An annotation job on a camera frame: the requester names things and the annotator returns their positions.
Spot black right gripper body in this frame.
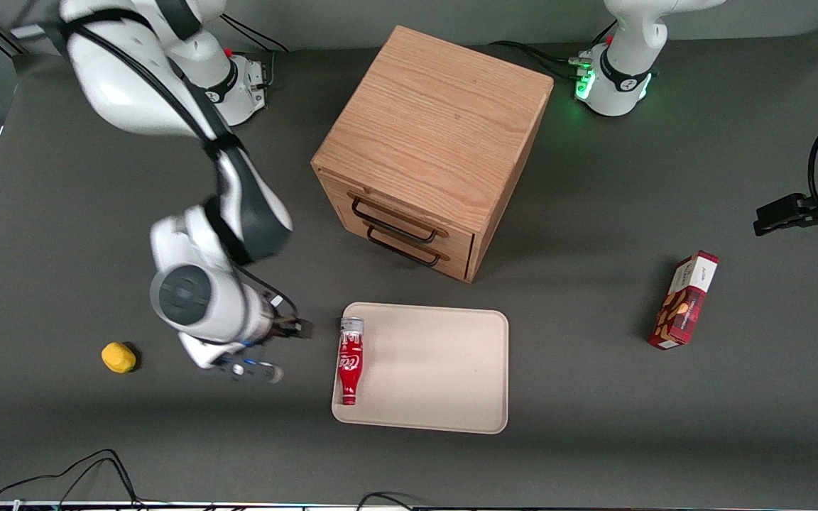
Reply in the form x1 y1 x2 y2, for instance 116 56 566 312
258 295 298 343

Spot red coke bottle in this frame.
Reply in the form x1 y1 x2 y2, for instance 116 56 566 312
337 317 366 407

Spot beige rectangular tray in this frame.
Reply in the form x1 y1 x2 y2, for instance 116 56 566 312
331 302 510 435

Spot red snack box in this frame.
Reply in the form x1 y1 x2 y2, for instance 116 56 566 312
648 251 720 350

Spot yellow lemon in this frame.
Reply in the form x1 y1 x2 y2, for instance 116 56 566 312
101 342 138 374

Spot wooden drawer cabinet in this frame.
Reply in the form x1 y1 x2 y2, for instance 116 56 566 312
310 25 555 285

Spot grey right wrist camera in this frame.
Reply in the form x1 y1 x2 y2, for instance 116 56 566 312
213 357 285 385

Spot black drawer handle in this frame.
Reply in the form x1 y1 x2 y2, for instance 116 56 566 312
351 197 440 245
366 225 445 268

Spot black cable at table edge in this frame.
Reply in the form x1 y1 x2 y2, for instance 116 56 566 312
354 491 420 511

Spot black looping floor cables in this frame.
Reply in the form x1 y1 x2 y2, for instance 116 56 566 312
0 449 168 509

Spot black right arm base cable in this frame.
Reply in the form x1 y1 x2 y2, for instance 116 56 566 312
223 14 290 87

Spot black arm base cable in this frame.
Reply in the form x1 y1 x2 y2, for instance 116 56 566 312
223 14 290 87
487 21 619 80

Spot black left arm base cable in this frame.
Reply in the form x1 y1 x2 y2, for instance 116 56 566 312
487 21 619 80

